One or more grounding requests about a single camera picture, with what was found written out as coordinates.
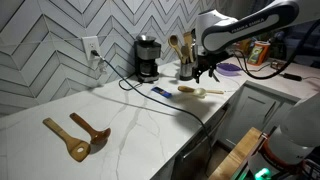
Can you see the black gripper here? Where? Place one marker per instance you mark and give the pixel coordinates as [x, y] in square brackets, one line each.
[204, 61]

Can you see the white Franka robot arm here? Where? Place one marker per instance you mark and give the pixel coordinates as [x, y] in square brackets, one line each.
[233, 30]

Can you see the steel utensil holder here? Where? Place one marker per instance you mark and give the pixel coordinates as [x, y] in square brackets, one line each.
[186, 71]

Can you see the light wooden slotted spoon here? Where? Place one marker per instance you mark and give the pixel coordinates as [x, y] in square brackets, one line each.
[185, 89]

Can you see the small wooden spoon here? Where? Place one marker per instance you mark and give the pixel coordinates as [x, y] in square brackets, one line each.
[185, 51]

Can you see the round-bowl wooden spoon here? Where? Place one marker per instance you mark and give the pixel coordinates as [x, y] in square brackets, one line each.
[173, 41]

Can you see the purple plastic container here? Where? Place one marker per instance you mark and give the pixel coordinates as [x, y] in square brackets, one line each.
[228, 69]

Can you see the flat wooden spatula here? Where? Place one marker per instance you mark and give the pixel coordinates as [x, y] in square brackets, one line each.
[188, 40]

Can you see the blue snack packet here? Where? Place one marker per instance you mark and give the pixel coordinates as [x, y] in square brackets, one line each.
[161, 92]

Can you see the orange canister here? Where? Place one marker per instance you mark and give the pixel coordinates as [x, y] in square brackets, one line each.
[258, 53]

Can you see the grey cabinet door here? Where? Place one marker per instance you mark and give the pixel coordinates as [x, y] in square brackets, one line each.
[253, 106]

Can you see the black steel coffee maker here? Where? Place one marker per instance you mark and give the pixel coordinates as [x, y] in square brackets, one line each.
[146, 60]

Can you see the black power strip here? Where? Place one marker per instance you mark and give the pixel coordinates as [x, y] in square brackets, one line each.
[292, 77]

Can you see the wooden board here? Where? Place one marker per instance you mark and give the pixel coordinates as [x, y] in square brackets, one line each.
[236, 156]

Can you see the dark brown wooden ladle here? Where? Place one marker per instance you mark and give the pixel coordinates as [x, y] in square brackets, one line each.
[98, 136]

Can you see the wooden spatula with hole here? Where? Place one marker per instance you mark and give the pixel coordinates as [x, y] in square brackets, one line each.
[75, 146]

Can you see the white wall outlet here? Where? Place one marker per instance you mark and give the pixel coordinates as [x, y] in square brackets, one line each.
[91, 47]

